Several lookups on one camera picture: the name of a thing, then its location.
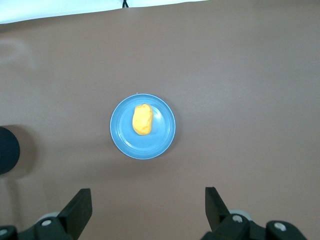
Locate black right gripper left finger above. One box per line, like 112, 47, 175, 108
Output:
19, 188, 93, 240

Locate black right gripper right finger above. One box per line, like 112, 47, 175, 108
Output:
202, 186, 266, 240

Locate yellow potato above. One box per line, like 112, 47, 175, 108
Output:
131, 103, 154, 137

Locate blue round plate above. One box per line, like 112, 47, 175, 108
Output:
109, 93, 177, 160

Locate brown table mat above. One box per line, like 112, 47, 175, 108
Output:
0, 0, 320, 240

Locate black pot with blue handle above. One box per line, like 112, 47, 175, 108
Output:
0, 126, 21, 176

